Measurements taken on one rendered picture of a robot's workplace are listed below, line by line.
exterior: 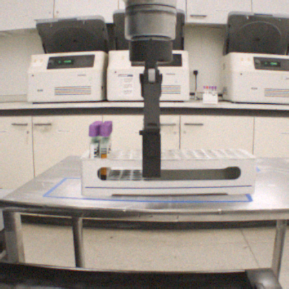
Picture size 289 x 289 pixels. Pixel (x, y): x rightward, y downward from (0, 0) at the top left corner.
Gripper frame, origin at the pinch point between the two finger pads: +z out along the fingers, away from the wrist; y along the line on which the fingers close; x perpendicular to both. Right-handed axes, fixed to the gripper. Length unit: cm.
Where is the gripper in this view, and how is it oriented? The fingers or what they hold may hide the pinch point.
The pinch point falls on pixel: (150, 157)
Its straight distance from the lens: 68.0
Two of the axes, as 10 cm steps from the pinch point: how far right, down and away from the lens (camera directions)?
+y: -0.1, -1.3, 9.9
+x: -10.0, 0.0, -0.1
